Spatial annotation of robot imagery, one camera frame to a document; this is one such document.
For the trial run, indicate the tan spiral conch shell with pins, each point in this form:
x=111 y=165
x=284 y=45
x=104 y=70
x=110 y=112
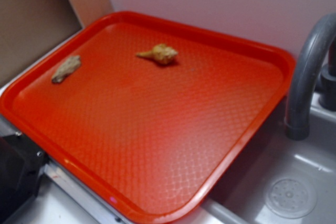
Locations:
x=161 y=54

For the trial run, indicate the red plastic serving tray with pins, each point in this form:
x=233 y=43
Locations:
x=151 y=140

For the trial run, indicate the grey-brown rough rock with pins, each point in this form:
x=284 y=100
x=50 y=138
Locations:
x=67 y=68

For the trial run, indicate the brown cardboard panel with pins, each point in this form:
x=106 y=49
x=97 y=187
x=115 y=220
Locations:
x=31 y=28

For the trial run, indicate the grey curved sink faucet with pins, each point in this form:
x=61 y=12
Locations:
x=315 y=67

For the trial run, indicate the round sink drain strainer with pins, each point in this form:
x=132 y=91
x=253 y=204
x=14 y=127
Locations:
x=290 y=197

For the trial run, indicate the black box with screws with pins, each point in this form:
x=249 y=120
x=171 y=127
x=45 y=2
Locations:
x=22 y=167

